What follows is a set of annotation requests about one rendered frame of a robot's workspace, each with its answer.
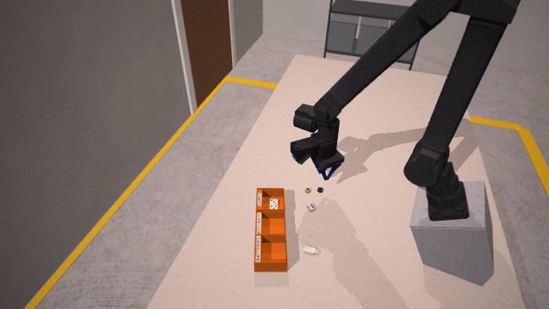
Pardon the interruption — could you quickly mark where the orange rack of bins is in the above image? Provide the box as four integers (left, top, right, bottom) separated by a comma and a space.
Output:
254, 188, 288, 272

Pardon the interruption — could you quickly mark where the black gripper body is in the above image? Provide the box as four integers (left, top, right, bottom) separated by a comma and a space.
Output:
311, 137, 344, 169

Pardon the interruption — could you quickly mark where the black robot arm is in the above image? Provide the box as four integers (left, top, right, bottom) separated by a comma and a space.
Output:
290, 0, 521, 221

